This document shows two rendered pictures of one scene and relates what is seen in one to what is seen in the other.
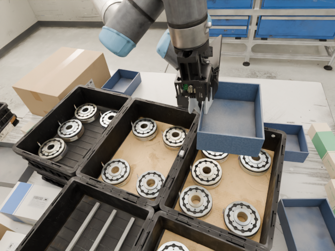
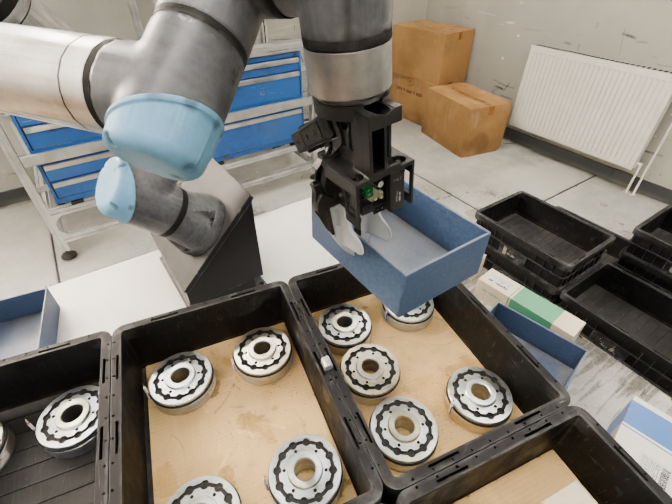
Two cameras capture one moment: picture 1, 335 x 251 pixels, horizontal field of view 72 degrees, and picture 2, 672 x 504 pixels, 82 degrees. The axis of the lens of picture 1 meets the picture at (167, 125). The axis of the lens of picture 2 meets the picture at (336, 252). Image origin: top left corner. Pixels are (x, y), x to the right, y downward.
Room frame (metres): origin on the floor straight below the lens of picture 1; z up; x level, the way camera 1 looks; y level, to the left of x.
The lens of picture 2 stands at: (0.22, 0.23, 1.43)
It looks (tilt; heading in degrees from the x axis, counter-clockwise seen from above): 40 degrees down; 307
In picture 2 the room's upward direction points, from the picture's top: straight up
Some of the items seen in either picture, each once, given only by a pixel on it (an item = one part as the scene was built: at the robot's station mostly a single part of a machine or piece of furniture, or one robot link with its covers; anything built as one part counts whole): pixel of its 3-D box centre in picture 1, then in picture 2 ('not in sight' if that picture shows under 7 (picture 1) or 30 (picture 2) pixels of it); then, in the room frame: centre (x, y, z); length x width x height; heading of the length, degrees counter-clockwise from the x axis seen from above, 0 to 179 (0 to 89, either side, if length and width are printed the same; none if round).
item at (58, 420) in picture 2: (111, 117); (72, 413); (0.72, 0.24, 0.86); 0.05 x 0.05 x 0.01
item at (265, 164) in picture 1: (255, 158); (408, 302); (0.43, -0.29, 0.86); 0.10 x 0.10 x 0.01
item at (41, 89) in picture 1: (67, 83); not in sight; (1.12, 0.53, 0.80); 0.40 x 0.30 x 0.20; 152
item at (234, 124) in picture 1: (229, 115); (393, 234); (0.42, -0.17, 1.10); 0.20 x 0.15 x 0.07; 162
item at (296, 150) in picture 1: (277, 141); not in sight; (0.57, -0.46, 0.74); 0.20 x 0.15 x 0.07; 73
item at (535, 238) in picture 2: not in sight; (524, 268); (0.32, -1.18, 0.37); 0.40 x 0.30 x 0.45; 161
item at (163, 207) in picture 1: (228, 168); (408, 334); (0.37, -0.17, 0.92); 0.40 x 0.30 x 0.02; 150
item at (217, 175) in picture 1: (206, 171); (370, 368); (0.40, -0.11, 0.86); 0.10 x 0.10 x 0.01
